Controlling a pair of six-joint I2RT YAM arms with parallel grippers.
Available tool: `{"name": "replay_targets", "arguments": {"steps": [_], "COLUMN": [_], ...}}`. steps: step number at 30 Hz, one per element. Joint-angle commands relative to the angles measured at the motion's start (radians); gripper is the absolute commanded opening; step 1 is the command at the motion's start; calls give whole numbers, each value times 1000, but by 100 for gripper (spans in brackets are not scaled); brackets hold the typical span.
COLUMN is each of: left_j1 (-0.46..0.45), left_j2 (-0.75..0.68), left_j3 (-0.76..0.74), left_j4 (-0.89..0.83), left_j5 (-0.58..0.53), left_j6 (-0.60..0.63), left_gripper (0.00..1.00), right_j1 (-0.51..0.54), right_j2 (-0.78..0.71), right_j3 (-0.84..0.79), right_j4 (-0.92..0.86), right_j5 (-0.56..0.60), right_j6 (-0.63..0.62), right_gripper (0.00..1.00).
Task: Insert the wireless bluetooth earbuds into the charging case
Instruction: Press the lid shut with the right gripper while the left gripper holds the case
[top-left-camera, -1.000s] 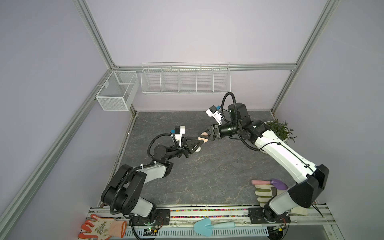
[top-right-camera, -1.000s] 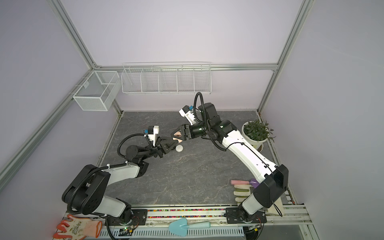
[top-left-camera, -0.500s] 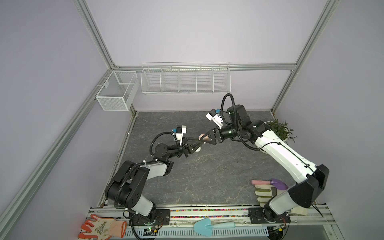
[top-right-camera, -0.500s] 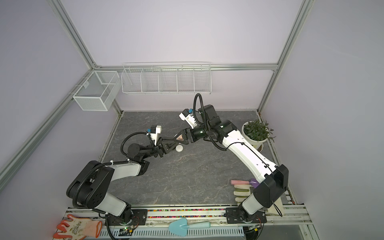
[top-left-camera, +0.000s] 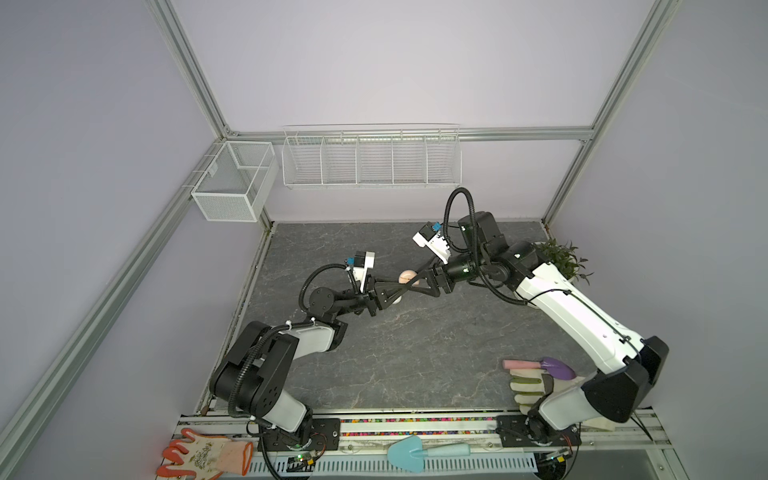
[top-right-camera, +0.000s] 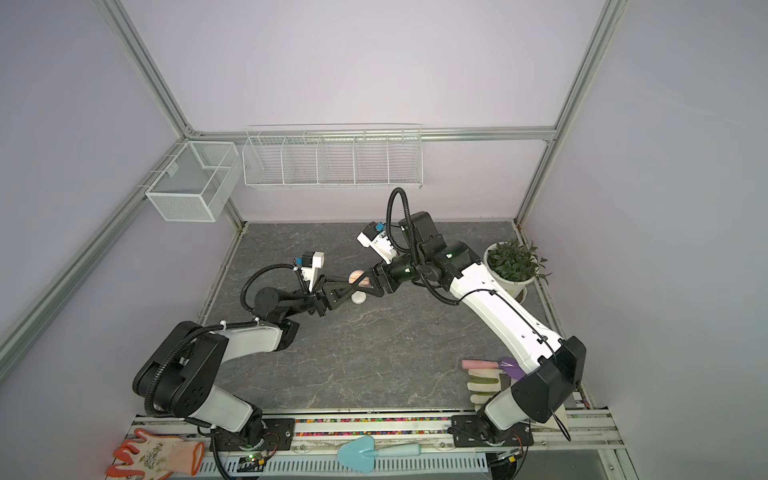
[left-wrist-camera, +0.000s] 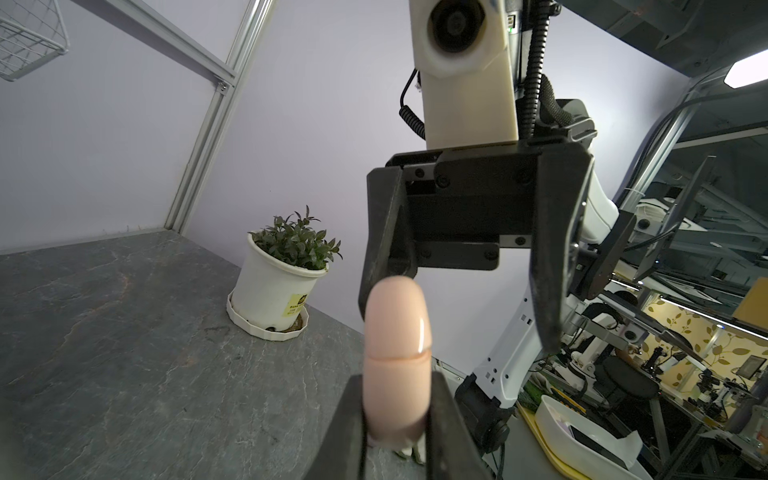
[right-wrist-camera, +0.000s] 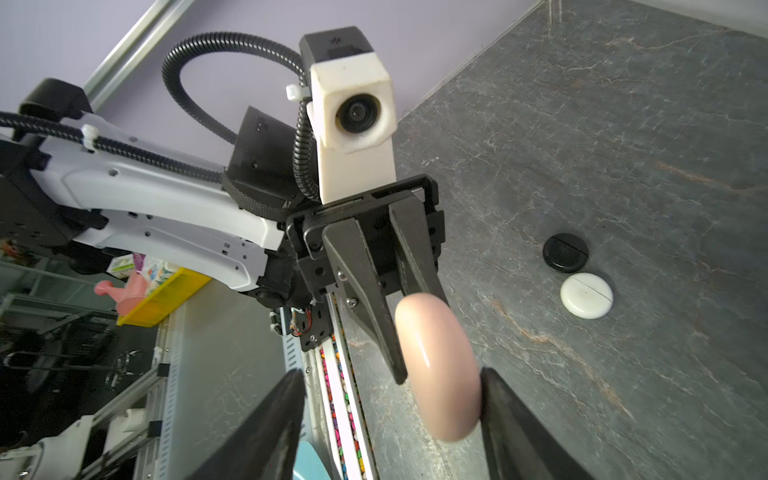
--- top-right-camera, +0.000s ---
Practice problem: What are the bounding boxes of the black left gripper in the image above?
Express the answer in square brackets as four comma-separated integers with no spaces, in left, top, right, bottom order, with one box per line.
[282,275,358,319]

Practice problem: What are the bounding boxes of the pink earbud charging case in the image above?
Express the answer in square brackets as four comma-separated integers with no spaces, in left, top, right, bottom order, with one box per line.
[348,270,370,287]

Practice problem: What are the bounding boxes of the white earbud charging case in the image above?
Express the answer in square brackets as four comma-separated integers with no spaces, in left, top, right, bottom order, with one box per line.
[350,292,367,305]

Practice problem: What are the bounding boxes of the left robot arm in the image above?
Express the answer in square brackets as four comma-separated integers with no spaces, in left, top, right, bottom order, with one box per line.
[132,263,386,446]

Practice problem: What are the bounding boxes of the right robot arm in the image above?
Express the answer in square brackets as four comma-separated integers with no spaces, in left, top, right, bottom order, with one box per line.
[346,187,586,444]

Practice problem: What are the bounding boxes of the potted green plant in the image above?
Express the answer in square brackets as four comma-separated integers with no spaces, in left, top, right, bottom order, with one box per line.
[483,241,551,298]

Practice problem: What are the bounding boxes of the purple pink garden trowel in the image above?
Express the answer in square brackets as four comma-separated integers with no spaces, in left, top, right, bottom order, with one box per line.
[461,357,526,380]

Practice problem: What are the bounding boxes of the teal garden trowel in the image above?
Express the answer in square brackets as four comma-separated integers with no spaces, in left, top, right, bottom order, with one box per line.
[336,435,421,473]

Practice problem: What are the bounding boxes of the white mesh box basket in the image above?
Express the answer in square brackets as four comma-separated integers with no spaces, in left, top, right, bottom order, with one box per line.
[146,141,242,223]

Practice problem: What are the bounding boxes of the red white work glove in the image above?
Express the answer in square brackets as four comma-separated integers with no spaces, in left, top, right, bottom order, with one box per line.
[106,428,205,479]

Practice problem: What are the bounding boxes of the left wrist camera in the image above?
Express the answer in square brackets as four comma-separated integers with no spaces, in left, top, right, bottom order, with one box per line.
[294,251,325,292]

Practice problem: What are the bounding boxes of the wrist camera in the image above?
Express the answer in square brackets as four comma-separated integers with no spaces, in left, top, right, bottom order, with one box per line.
[294,251,325,292]
[357,222,398,264]

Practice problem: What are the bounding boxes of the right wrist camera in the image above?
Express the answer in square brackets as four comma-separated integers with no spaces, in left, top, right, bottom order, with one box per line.
[357,222,398,264]

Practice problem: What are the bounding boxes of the white wire shelf basket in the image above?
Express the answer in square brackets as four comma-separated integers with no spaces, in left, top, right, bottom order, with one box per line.
[241,123,424,189]

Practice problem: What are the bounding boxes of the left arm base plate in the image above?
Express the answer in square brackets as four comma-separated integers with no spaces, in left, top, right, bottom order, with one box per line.
[213,417,296,452]

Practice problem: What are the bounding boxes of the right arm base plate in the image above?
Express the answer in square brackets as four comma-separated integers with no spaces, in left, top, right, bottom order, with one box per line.
[447,413,534,448]

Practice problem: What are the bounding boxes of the white slotted cable duct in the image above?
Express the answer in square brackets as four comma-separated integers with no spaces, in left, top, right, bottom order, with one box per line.
[200,452,491,478]

